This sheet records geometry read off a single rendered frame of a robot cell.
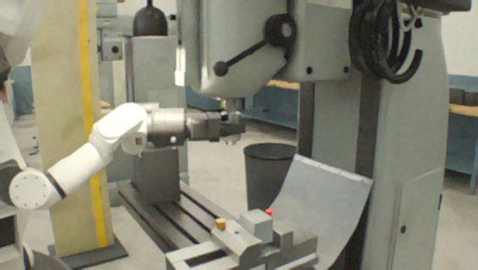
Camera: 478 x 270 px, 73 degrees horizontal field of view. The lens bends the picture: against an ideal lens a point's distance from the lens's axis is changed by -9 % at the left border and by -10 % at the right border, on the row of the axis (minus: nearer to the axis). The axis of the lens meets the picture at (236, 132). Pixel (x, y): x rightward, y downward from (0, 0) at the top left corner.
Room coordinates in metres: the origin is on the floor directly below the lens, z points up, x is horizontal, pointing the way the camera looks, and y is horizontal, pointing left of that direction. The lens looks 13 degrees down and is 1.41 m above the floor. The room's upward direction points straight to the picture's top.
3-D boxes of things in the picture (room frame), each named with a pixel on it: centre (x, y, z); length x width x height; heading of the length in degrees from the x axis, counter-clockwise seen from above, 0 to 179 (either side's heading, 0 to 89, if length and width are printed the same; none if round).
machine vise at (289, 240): (0.73, -0.02, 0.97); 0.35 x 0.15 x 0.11; 122
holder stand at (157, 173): (1.22, 0.29, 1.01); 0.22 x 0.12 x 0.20; 26
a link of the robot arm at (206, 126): (0.82, 0.10, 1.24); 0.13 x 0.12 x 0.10; 9
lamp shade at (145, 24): (0.73, 0.17, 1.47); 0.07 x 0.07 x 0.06
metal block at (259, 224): (0.74, -0.05, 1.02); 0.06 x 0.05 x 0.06; 32
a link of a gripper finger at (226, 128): (0.80, 0.01, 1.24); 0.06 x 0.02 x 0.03; 99
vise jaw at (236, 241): (0.71, 0.00, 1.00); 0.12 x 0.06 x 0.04; 32
